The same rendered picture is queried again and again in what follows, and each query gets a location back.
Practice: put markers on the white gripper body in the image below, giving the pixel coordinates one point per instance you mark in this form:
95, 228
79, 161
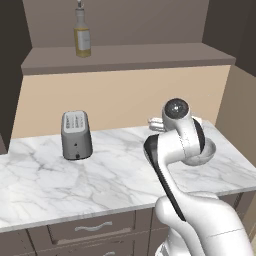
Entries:
156, 124

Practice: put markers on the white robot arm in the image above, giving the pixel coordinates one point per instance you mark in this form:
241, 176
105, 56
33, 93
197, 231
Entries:
203, 223

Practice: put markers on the marbled grey mixing bowl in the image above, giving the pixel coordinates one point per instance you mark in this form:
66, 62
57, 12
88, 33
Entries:
204, 156

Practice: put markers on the brown cabinet shelf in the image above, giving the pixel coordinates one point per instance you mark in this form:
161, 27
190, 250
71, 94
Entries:
126, 58

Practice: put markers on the yellow oil bottle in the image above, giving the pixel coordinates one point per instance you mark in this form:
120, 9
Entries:
82, 38

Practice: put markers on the dark brown cabinet door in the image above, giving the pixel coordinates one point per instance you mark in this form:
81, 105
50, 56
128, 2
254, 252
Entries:
233, 30
11, 66

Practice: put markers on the grey toaster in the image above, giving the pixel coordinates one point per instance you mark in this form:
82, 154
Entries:
76, 140

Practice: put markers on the brown cupboard door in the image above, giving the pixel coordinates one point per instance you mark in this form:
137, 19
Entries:
15, 243
158, 230

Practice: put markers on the brown drawer front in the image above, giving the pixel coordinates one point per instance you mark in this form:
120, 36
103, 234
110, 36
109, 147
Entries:
91, 226
100, 245

